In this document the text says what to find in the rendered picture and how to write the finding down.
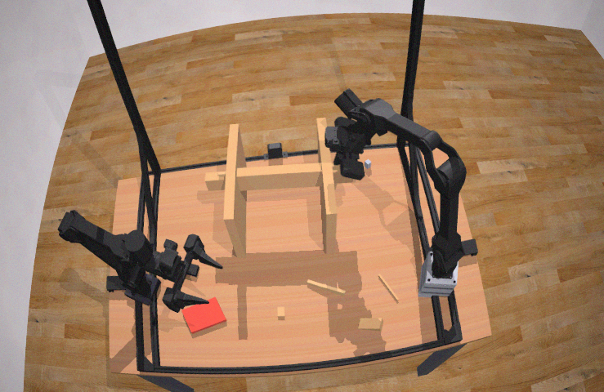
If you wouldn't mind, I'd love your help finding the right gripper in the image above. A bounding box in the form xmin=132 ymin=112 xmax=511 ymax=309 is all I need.
xmin=153 ymin=234 xmax=223 ymax=313

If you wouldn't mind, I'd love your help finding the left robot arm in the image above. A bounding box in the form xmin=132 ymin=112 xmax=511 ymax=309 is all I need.
xmin=324 ymin=88 xmax=467 ymax=279

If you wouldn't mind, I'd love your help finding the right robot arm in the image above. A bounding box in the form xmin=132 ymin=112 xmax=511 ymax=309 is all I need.
xmin=58 ymin=210 xmax=181 ymax=298

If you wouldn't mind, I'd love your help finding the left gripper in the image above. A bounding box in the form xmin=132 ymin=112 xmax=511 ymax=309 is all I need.
xmin=333 ymin=117 xmax=371 ymax=180

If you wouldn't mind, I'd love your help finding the tan wooden board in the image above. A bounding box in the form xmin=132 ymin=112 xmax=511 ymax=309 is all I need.
xmin=317 ymin=118 xmax=337 ymax=254
xmin=224 ymin=124 xmax=247 ymax=258

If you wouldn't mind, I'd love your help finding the red flat block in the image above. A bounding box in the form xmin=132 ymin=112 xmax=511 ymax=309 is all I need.
xmin=182 ymin=297 xmax=227 ymax=333

